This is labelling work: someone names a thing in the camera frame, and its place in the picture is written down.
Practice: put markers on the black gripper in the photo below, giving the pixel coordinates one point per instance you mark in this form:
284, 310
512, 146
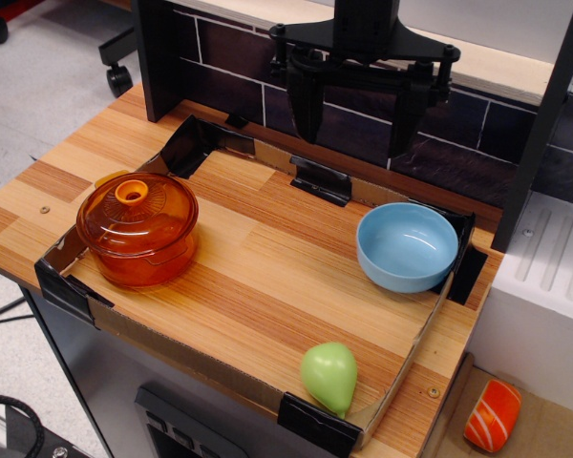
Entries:
363, 46

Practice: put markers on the green plastic pear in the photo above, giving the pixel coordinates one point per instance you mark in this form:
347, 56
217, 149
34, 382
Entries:
329, 372

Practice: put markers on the light blue bowl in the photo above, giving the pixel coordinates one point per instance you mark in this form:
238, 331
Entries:
406, 247

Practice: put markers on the dark brick backsplash panel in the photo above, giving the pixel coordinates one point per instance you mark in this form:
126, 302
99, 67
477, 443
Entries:
218, 53

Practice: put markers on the black chair wheel base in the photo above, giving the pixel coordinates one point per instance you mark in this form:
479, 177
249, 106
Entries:
111, 52

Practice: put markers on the orange transparent pot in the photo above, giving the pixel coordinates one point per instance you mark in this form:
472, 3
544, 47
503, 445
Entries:
148, 269

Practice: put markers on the orange transparent pot lid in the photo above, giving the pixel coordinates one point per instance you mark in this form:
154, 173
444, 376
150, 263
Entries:
135, 214

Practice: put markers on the cardboard fence with black tape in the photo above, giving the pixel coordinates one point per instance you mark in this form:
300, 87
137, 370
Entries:
275, 273

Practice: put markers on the salmon sushi toy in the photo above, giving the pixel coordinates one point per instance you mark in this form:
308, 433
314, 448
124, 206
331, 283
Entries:
493, 418

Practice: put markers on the black oven control panel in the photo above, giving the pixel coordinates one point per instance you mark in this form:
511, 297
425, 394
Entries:
183, 428

